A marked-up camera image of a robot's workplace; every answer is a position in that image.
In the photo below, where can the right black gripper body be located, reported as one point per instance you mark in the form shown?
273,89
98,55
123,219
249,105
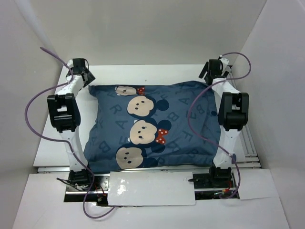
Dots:
204,69

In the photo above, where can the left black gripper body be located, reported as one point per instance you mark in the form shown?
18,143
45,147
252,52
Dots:
90,77

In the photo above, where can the blue letter print pillowcase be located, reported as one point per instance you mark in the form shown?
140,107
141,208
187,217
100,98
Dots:
152,126

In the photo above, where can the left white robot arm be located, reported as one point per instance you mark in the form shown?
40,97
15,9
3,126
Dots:
65,117

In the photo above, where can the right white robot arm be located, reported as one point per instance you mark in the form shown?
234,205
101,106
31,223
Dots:
232,112

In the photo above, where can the white cover plate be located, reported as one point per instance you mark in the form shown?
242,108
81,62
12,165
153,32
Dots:
151,189

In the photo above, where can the aluminium side rail frame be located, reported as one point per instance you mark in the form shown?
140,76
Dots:
243,149

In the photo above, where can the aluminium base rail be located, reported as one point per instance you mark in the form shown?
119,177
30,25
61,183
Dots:
202,187

